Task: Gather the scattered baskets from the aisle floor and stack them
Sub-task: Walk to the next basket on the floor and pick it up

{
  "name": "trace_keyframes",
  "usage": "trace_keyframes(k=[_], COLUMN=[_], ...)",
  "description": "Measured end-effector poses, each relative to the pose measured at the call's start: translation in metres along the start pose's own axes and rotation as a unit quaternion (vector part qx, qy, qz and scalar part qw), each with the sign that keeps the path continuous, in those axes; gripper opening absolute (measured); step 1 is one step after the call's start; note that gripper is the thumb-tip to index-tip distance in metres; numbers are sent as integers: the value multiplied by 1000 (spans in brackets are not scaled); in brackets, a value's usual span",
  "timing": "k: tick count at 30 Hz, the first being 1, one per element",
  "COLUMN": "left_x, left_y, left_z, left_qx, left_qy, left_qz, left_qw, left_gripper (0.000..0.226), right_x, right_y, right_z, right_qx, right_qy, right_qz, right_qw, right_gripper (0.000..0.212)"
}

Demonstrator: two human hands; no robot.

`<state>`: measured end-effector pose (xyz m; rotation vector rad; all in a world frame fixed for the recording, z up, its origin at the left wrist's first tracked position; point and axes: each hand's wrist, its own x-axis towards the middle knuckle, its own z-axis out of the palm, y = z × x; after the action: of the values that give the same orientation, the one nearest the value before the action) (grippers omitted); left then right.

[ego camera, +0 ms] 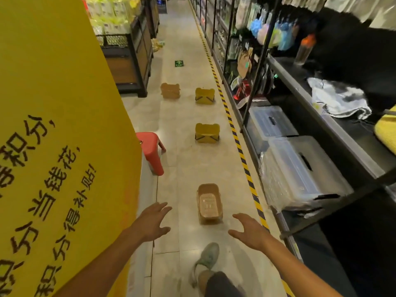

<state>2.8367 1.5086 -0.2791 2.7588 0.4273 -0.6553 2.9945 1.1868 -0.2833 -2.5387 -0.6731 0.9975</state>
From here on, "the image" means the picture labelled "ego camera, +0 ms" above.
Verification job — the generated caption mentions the brown rectangular basket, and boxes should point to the brown rectangular basket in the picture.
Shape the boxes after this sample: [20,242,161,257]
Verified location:
[160,82,181,99]
[196,183,223,225]

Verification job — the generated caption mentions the dark distant shelving unit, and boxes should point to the dark distant shelving unit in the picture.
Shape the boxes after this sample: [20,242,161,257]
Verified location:
[83,0,160,98]

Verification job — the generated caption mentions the yellow black hazard tape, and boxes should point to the yellow black hazard tape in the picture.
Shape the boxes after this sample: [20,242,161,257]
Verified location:
[189,0,295,297]

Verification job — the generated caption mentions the person's left forearm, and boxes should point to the person's left forearm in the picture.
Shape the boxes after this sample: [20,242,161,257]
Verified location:
[54,229,143,297]

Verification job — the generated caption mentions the yellow rectangular basket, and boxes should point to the yellow rectangular basket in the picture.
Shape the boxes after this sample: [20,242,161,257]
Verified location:
[195,87,216,105]
[195,123,221,144]

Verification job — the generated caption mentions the yellow square pillar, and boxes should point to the yellow square pillar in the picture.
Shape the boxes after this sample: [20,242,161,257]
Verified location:
[0,0,143,297]

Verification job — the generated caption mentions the person's right leg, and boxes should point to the person's right leg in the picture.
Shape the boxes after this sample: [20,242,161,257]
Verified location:
[197,269,216,294]

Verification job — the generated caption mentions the clear bottle orange cap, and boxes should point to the clear bottle orange cap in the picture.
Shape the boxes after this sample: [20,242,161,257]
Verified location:
[294,33,317,66]

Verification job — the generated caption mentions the red plastic stool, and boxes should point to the red plastic stool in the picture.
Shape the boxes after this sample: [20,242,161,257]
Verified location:
[135,132,167,176]

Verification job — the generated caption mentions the rows of assorted hanging goods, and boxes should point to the rows of assorted hanging goods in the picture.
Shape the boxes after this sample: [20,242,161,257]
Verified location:
[190,0,279,108]

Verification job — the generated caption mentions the white bundled item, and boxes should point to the white bundled item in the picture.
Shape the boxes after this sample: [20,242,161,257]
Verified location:
[307,78,372,120]

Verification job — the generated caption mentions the person's right shoe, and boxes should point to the person's right shoe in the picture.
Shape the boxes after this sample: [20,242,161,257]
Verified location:
[189,243,219,288]

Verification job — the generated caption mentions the person's left hand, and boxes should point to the person's left hand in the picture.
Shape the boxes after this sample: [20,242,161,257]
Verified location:
[130,202,173,244]

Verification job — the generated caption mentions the large clear storage box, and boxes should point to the large clear storage box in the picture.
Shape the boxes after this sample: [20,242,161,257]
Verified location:
[259,136,354,214]

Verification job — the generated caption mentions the person's right hand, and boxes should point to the person's right hand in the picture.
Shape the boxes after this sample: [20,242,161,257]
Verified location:
[228,212,274,252]

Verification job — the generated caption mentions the small clear storage box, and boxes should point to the small clear storage box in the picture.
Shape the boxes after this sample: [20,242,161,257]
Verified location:
[247,105,299,152]

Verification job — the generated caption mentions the yellow bag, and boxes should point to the yellow bag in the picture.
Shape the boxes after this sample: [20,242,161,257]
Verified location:
[373,105,396,147]

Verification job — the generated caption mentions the row of pastel bath puffs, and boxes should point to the row of pastel bath puffs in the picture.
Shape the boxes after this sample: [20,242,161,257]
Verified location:
[249,18,299,52]

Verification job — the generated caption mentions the person's dark shorts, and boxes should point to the person's dark shorts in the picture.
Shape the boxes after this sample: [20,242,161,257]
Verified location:
[204,271,245,297]

